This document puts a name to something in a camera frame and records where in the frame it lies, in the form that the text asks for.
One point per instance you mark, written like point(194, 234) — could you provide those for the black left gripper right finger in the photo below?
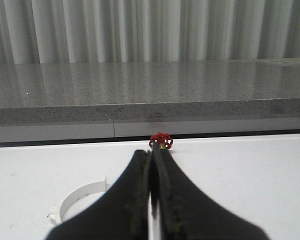
point(185, 212)

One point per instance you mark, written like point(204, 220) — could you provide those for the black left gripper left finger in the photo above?
point(120, 214)

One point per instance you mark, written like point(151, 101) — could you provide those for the white half pipe clamp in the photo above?
point(58, 214)

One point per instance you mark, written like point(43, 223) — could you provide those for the brass valve red handwheel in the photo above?
point(164, 140)

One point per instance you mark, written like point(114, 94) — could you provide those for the grey stone counter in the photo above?
point(68, 101)

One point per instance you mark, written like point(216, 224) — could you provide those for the white pleated curtain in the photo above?
point(82, 31)

